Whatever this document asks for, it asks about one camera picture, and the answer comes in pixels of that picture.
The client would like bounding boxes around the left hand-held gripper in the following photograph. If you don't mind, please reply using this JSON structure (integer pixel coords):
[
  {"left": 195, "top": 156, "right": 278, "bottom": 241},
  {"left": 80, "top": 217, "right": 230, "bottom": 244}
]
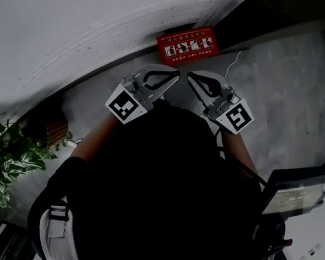
[{"left": 103, "top": 58, "right": 182, "bottom": 131}]

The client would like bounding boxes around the brown ribbed plant pot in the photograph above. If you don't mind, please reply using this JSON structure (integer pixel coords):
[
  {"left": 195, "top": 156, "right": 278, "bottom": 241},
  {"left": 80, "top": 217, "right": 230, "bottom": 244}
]
[{"left": 24, "top": 111, "right": 71, "bottom": 151}]

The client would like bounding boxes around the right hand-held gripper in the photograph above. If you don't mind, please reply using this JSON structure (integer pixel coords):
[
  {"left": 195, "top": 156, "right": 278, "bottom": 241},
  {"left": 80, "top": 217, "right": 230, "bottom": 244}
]
[{"left": 180, "top": 67, "right": 260, "bottom": 137}]

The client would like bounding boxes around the person's left forearm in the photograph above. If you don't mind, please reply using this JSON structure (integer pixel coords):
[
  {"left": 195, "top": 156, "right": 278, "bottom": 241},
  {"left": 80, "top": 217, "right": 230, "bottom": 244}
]
[{"left": 69, "top": 109, "right": 124, "bottom": 165}]

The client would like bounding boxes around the black clip with red tip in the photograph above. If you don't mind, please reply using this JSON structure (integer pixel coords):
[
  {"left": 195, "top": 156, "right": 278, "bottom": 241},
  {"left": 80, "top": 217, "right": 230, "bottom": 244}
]
[{"left": 267, "top": 235, "right": 294, "bottom": 255}]

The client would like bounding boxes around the person's right forearm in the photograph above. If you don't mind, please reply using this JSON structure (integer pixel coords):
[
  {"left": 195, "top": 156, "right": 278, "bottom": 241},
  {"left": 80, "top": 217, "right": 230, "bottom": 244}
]
[{"left": 217, "top": 130, "right": 268, "bottom": 183}]

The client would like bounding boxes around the thin white cable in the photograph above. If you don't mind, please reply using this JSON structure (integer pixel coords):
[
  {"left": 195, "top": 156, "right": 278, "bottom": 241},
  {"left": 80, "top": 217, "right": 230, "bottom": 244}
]
[{"left": 223, "top": 48, "right": 243, "bottom": 79}]

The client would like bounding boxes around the person's black shirt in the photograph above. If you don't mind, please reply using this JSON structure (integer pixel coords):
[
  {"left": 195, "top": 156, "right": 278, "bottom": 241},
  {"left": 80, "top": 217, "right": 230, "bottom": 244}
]
[{"left": 23, "top": 85, "right": 300, "bottom": 260}]

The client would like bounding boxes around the black display device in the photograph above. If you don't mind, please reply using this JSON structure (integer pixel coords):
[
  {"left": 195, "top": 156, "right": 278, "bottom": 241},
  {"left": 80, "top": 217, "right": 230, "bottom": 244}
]
[{"left": 258, "top": 156, "right": 325, "bottom": 226}]

